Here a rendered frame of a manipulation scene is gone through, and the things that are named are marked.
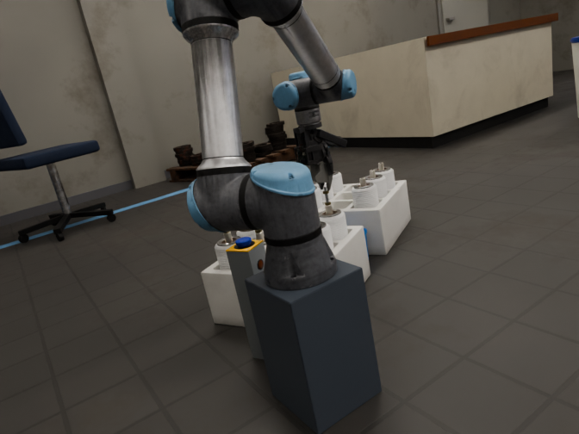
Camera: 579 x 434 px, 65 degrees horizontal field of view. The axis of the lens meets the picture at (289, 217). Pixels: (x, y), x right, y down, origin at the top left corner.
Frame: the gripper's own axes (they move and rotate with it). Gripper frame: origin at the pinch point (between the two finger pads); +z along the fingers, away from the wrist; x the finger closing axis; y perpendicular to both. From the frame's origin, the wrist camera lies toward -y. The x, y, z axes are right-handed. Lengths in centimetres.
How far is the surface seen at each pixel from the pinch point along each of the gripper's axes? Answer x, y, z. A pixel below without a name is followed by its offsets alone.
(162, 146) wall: -329, -33, 4
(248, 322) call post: 17, 42, 23
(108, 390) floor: 0, 78, 34
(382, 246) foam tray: -6.1, -23.2, 30.9
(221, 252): -5.9, 37.1, 11.0
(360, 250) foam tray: 5.6, -5.1, 22.9
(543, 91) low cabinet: -130, -321, 19
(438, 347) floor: 47, 7, 34
